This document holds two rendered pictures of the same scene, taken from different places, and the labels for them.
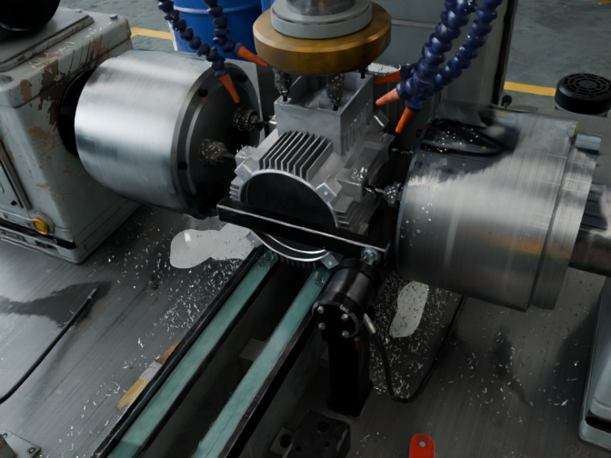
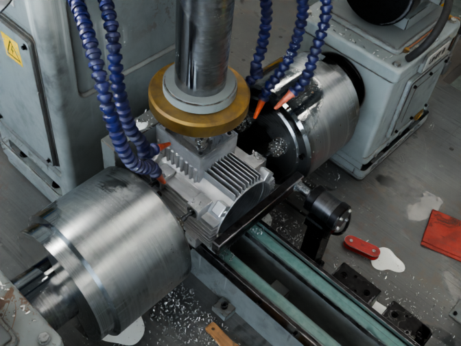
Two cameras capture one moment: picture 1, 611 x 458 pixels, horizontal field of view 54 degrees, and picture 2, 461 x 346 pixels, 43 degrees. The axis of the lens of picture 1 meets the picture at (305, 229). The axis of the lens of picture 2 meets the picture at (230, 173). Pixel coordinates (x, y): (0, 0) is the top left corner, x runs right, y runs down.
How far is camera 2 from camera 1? 1.00 m
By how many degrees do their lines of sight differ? 56
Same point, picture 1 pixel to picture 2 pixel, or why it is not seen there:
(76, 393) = not seen: outside the picture
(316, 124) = (224, 150)
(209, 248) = not seen: hidden behind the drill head
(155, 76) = (124, 216)
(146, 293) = not seen: outside the picture
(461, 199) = (326, 121)
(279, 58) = (228, 127)
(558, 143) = (325, 67)
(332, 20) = (234, 84)
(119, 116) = (136, 263)
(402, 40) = (153, 69)
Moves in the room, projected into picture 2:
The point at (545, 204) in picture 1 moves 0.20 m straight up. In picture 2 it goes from (348, 95) to (374, 14)
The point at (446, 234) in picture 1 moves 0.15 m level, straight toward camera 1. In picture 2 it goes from (327, 141) to (394, 174)
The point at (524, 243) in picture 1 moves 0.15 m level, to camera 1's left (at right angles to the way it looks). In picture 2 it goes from (350, 117) to (342, 167)
